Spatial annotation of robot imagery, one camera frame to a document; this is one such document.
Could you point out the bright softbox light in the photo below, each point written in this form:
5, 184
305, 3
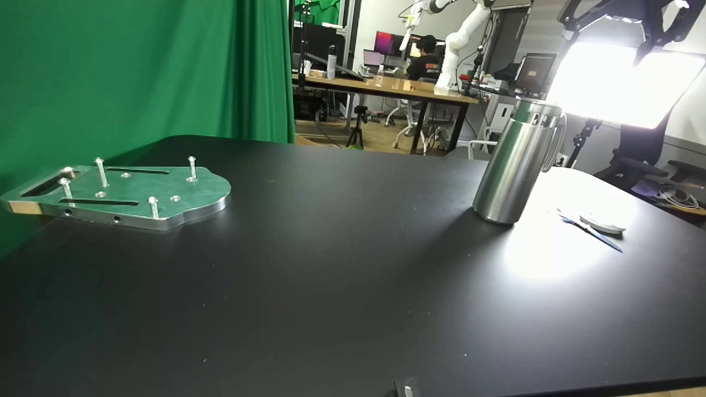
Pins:
618, 83

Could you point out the dark laptop screen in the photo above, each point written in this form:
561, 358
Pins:
535, 71

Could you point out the pink screen monitor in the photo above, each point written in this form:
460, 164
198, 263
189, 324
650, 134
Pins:
384, 39

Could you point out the small black tripod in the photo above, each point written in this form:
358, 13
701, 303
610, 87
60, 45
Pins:
355, 128

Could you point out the green screen curtain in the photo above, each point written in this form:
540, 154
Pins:
112, 67

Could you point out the green cloth backdrop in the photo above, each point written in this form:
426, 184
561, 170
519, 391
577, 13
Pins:
318, 9

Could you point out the black swivel chair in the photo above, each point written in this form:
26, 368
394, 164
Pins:
641, 156

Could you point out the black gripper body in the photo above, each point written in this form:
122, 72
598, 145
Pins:
664, 17

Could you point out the wooden desk with black legs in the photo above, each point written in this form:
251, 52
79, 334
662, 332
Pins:
398, 87

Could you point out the metal mounting plate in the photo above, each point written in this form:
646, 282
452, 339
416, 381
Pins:
147, 193

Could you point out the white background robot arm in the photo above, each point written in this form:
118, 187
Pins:
460, 45

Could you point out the silver bolt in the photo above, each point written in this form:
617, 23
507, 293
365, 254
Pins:
66, 187
192, 168
69, 170
102, 172
156, 208

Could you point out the seated person in black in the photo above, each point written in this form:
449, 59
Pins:
425, 58

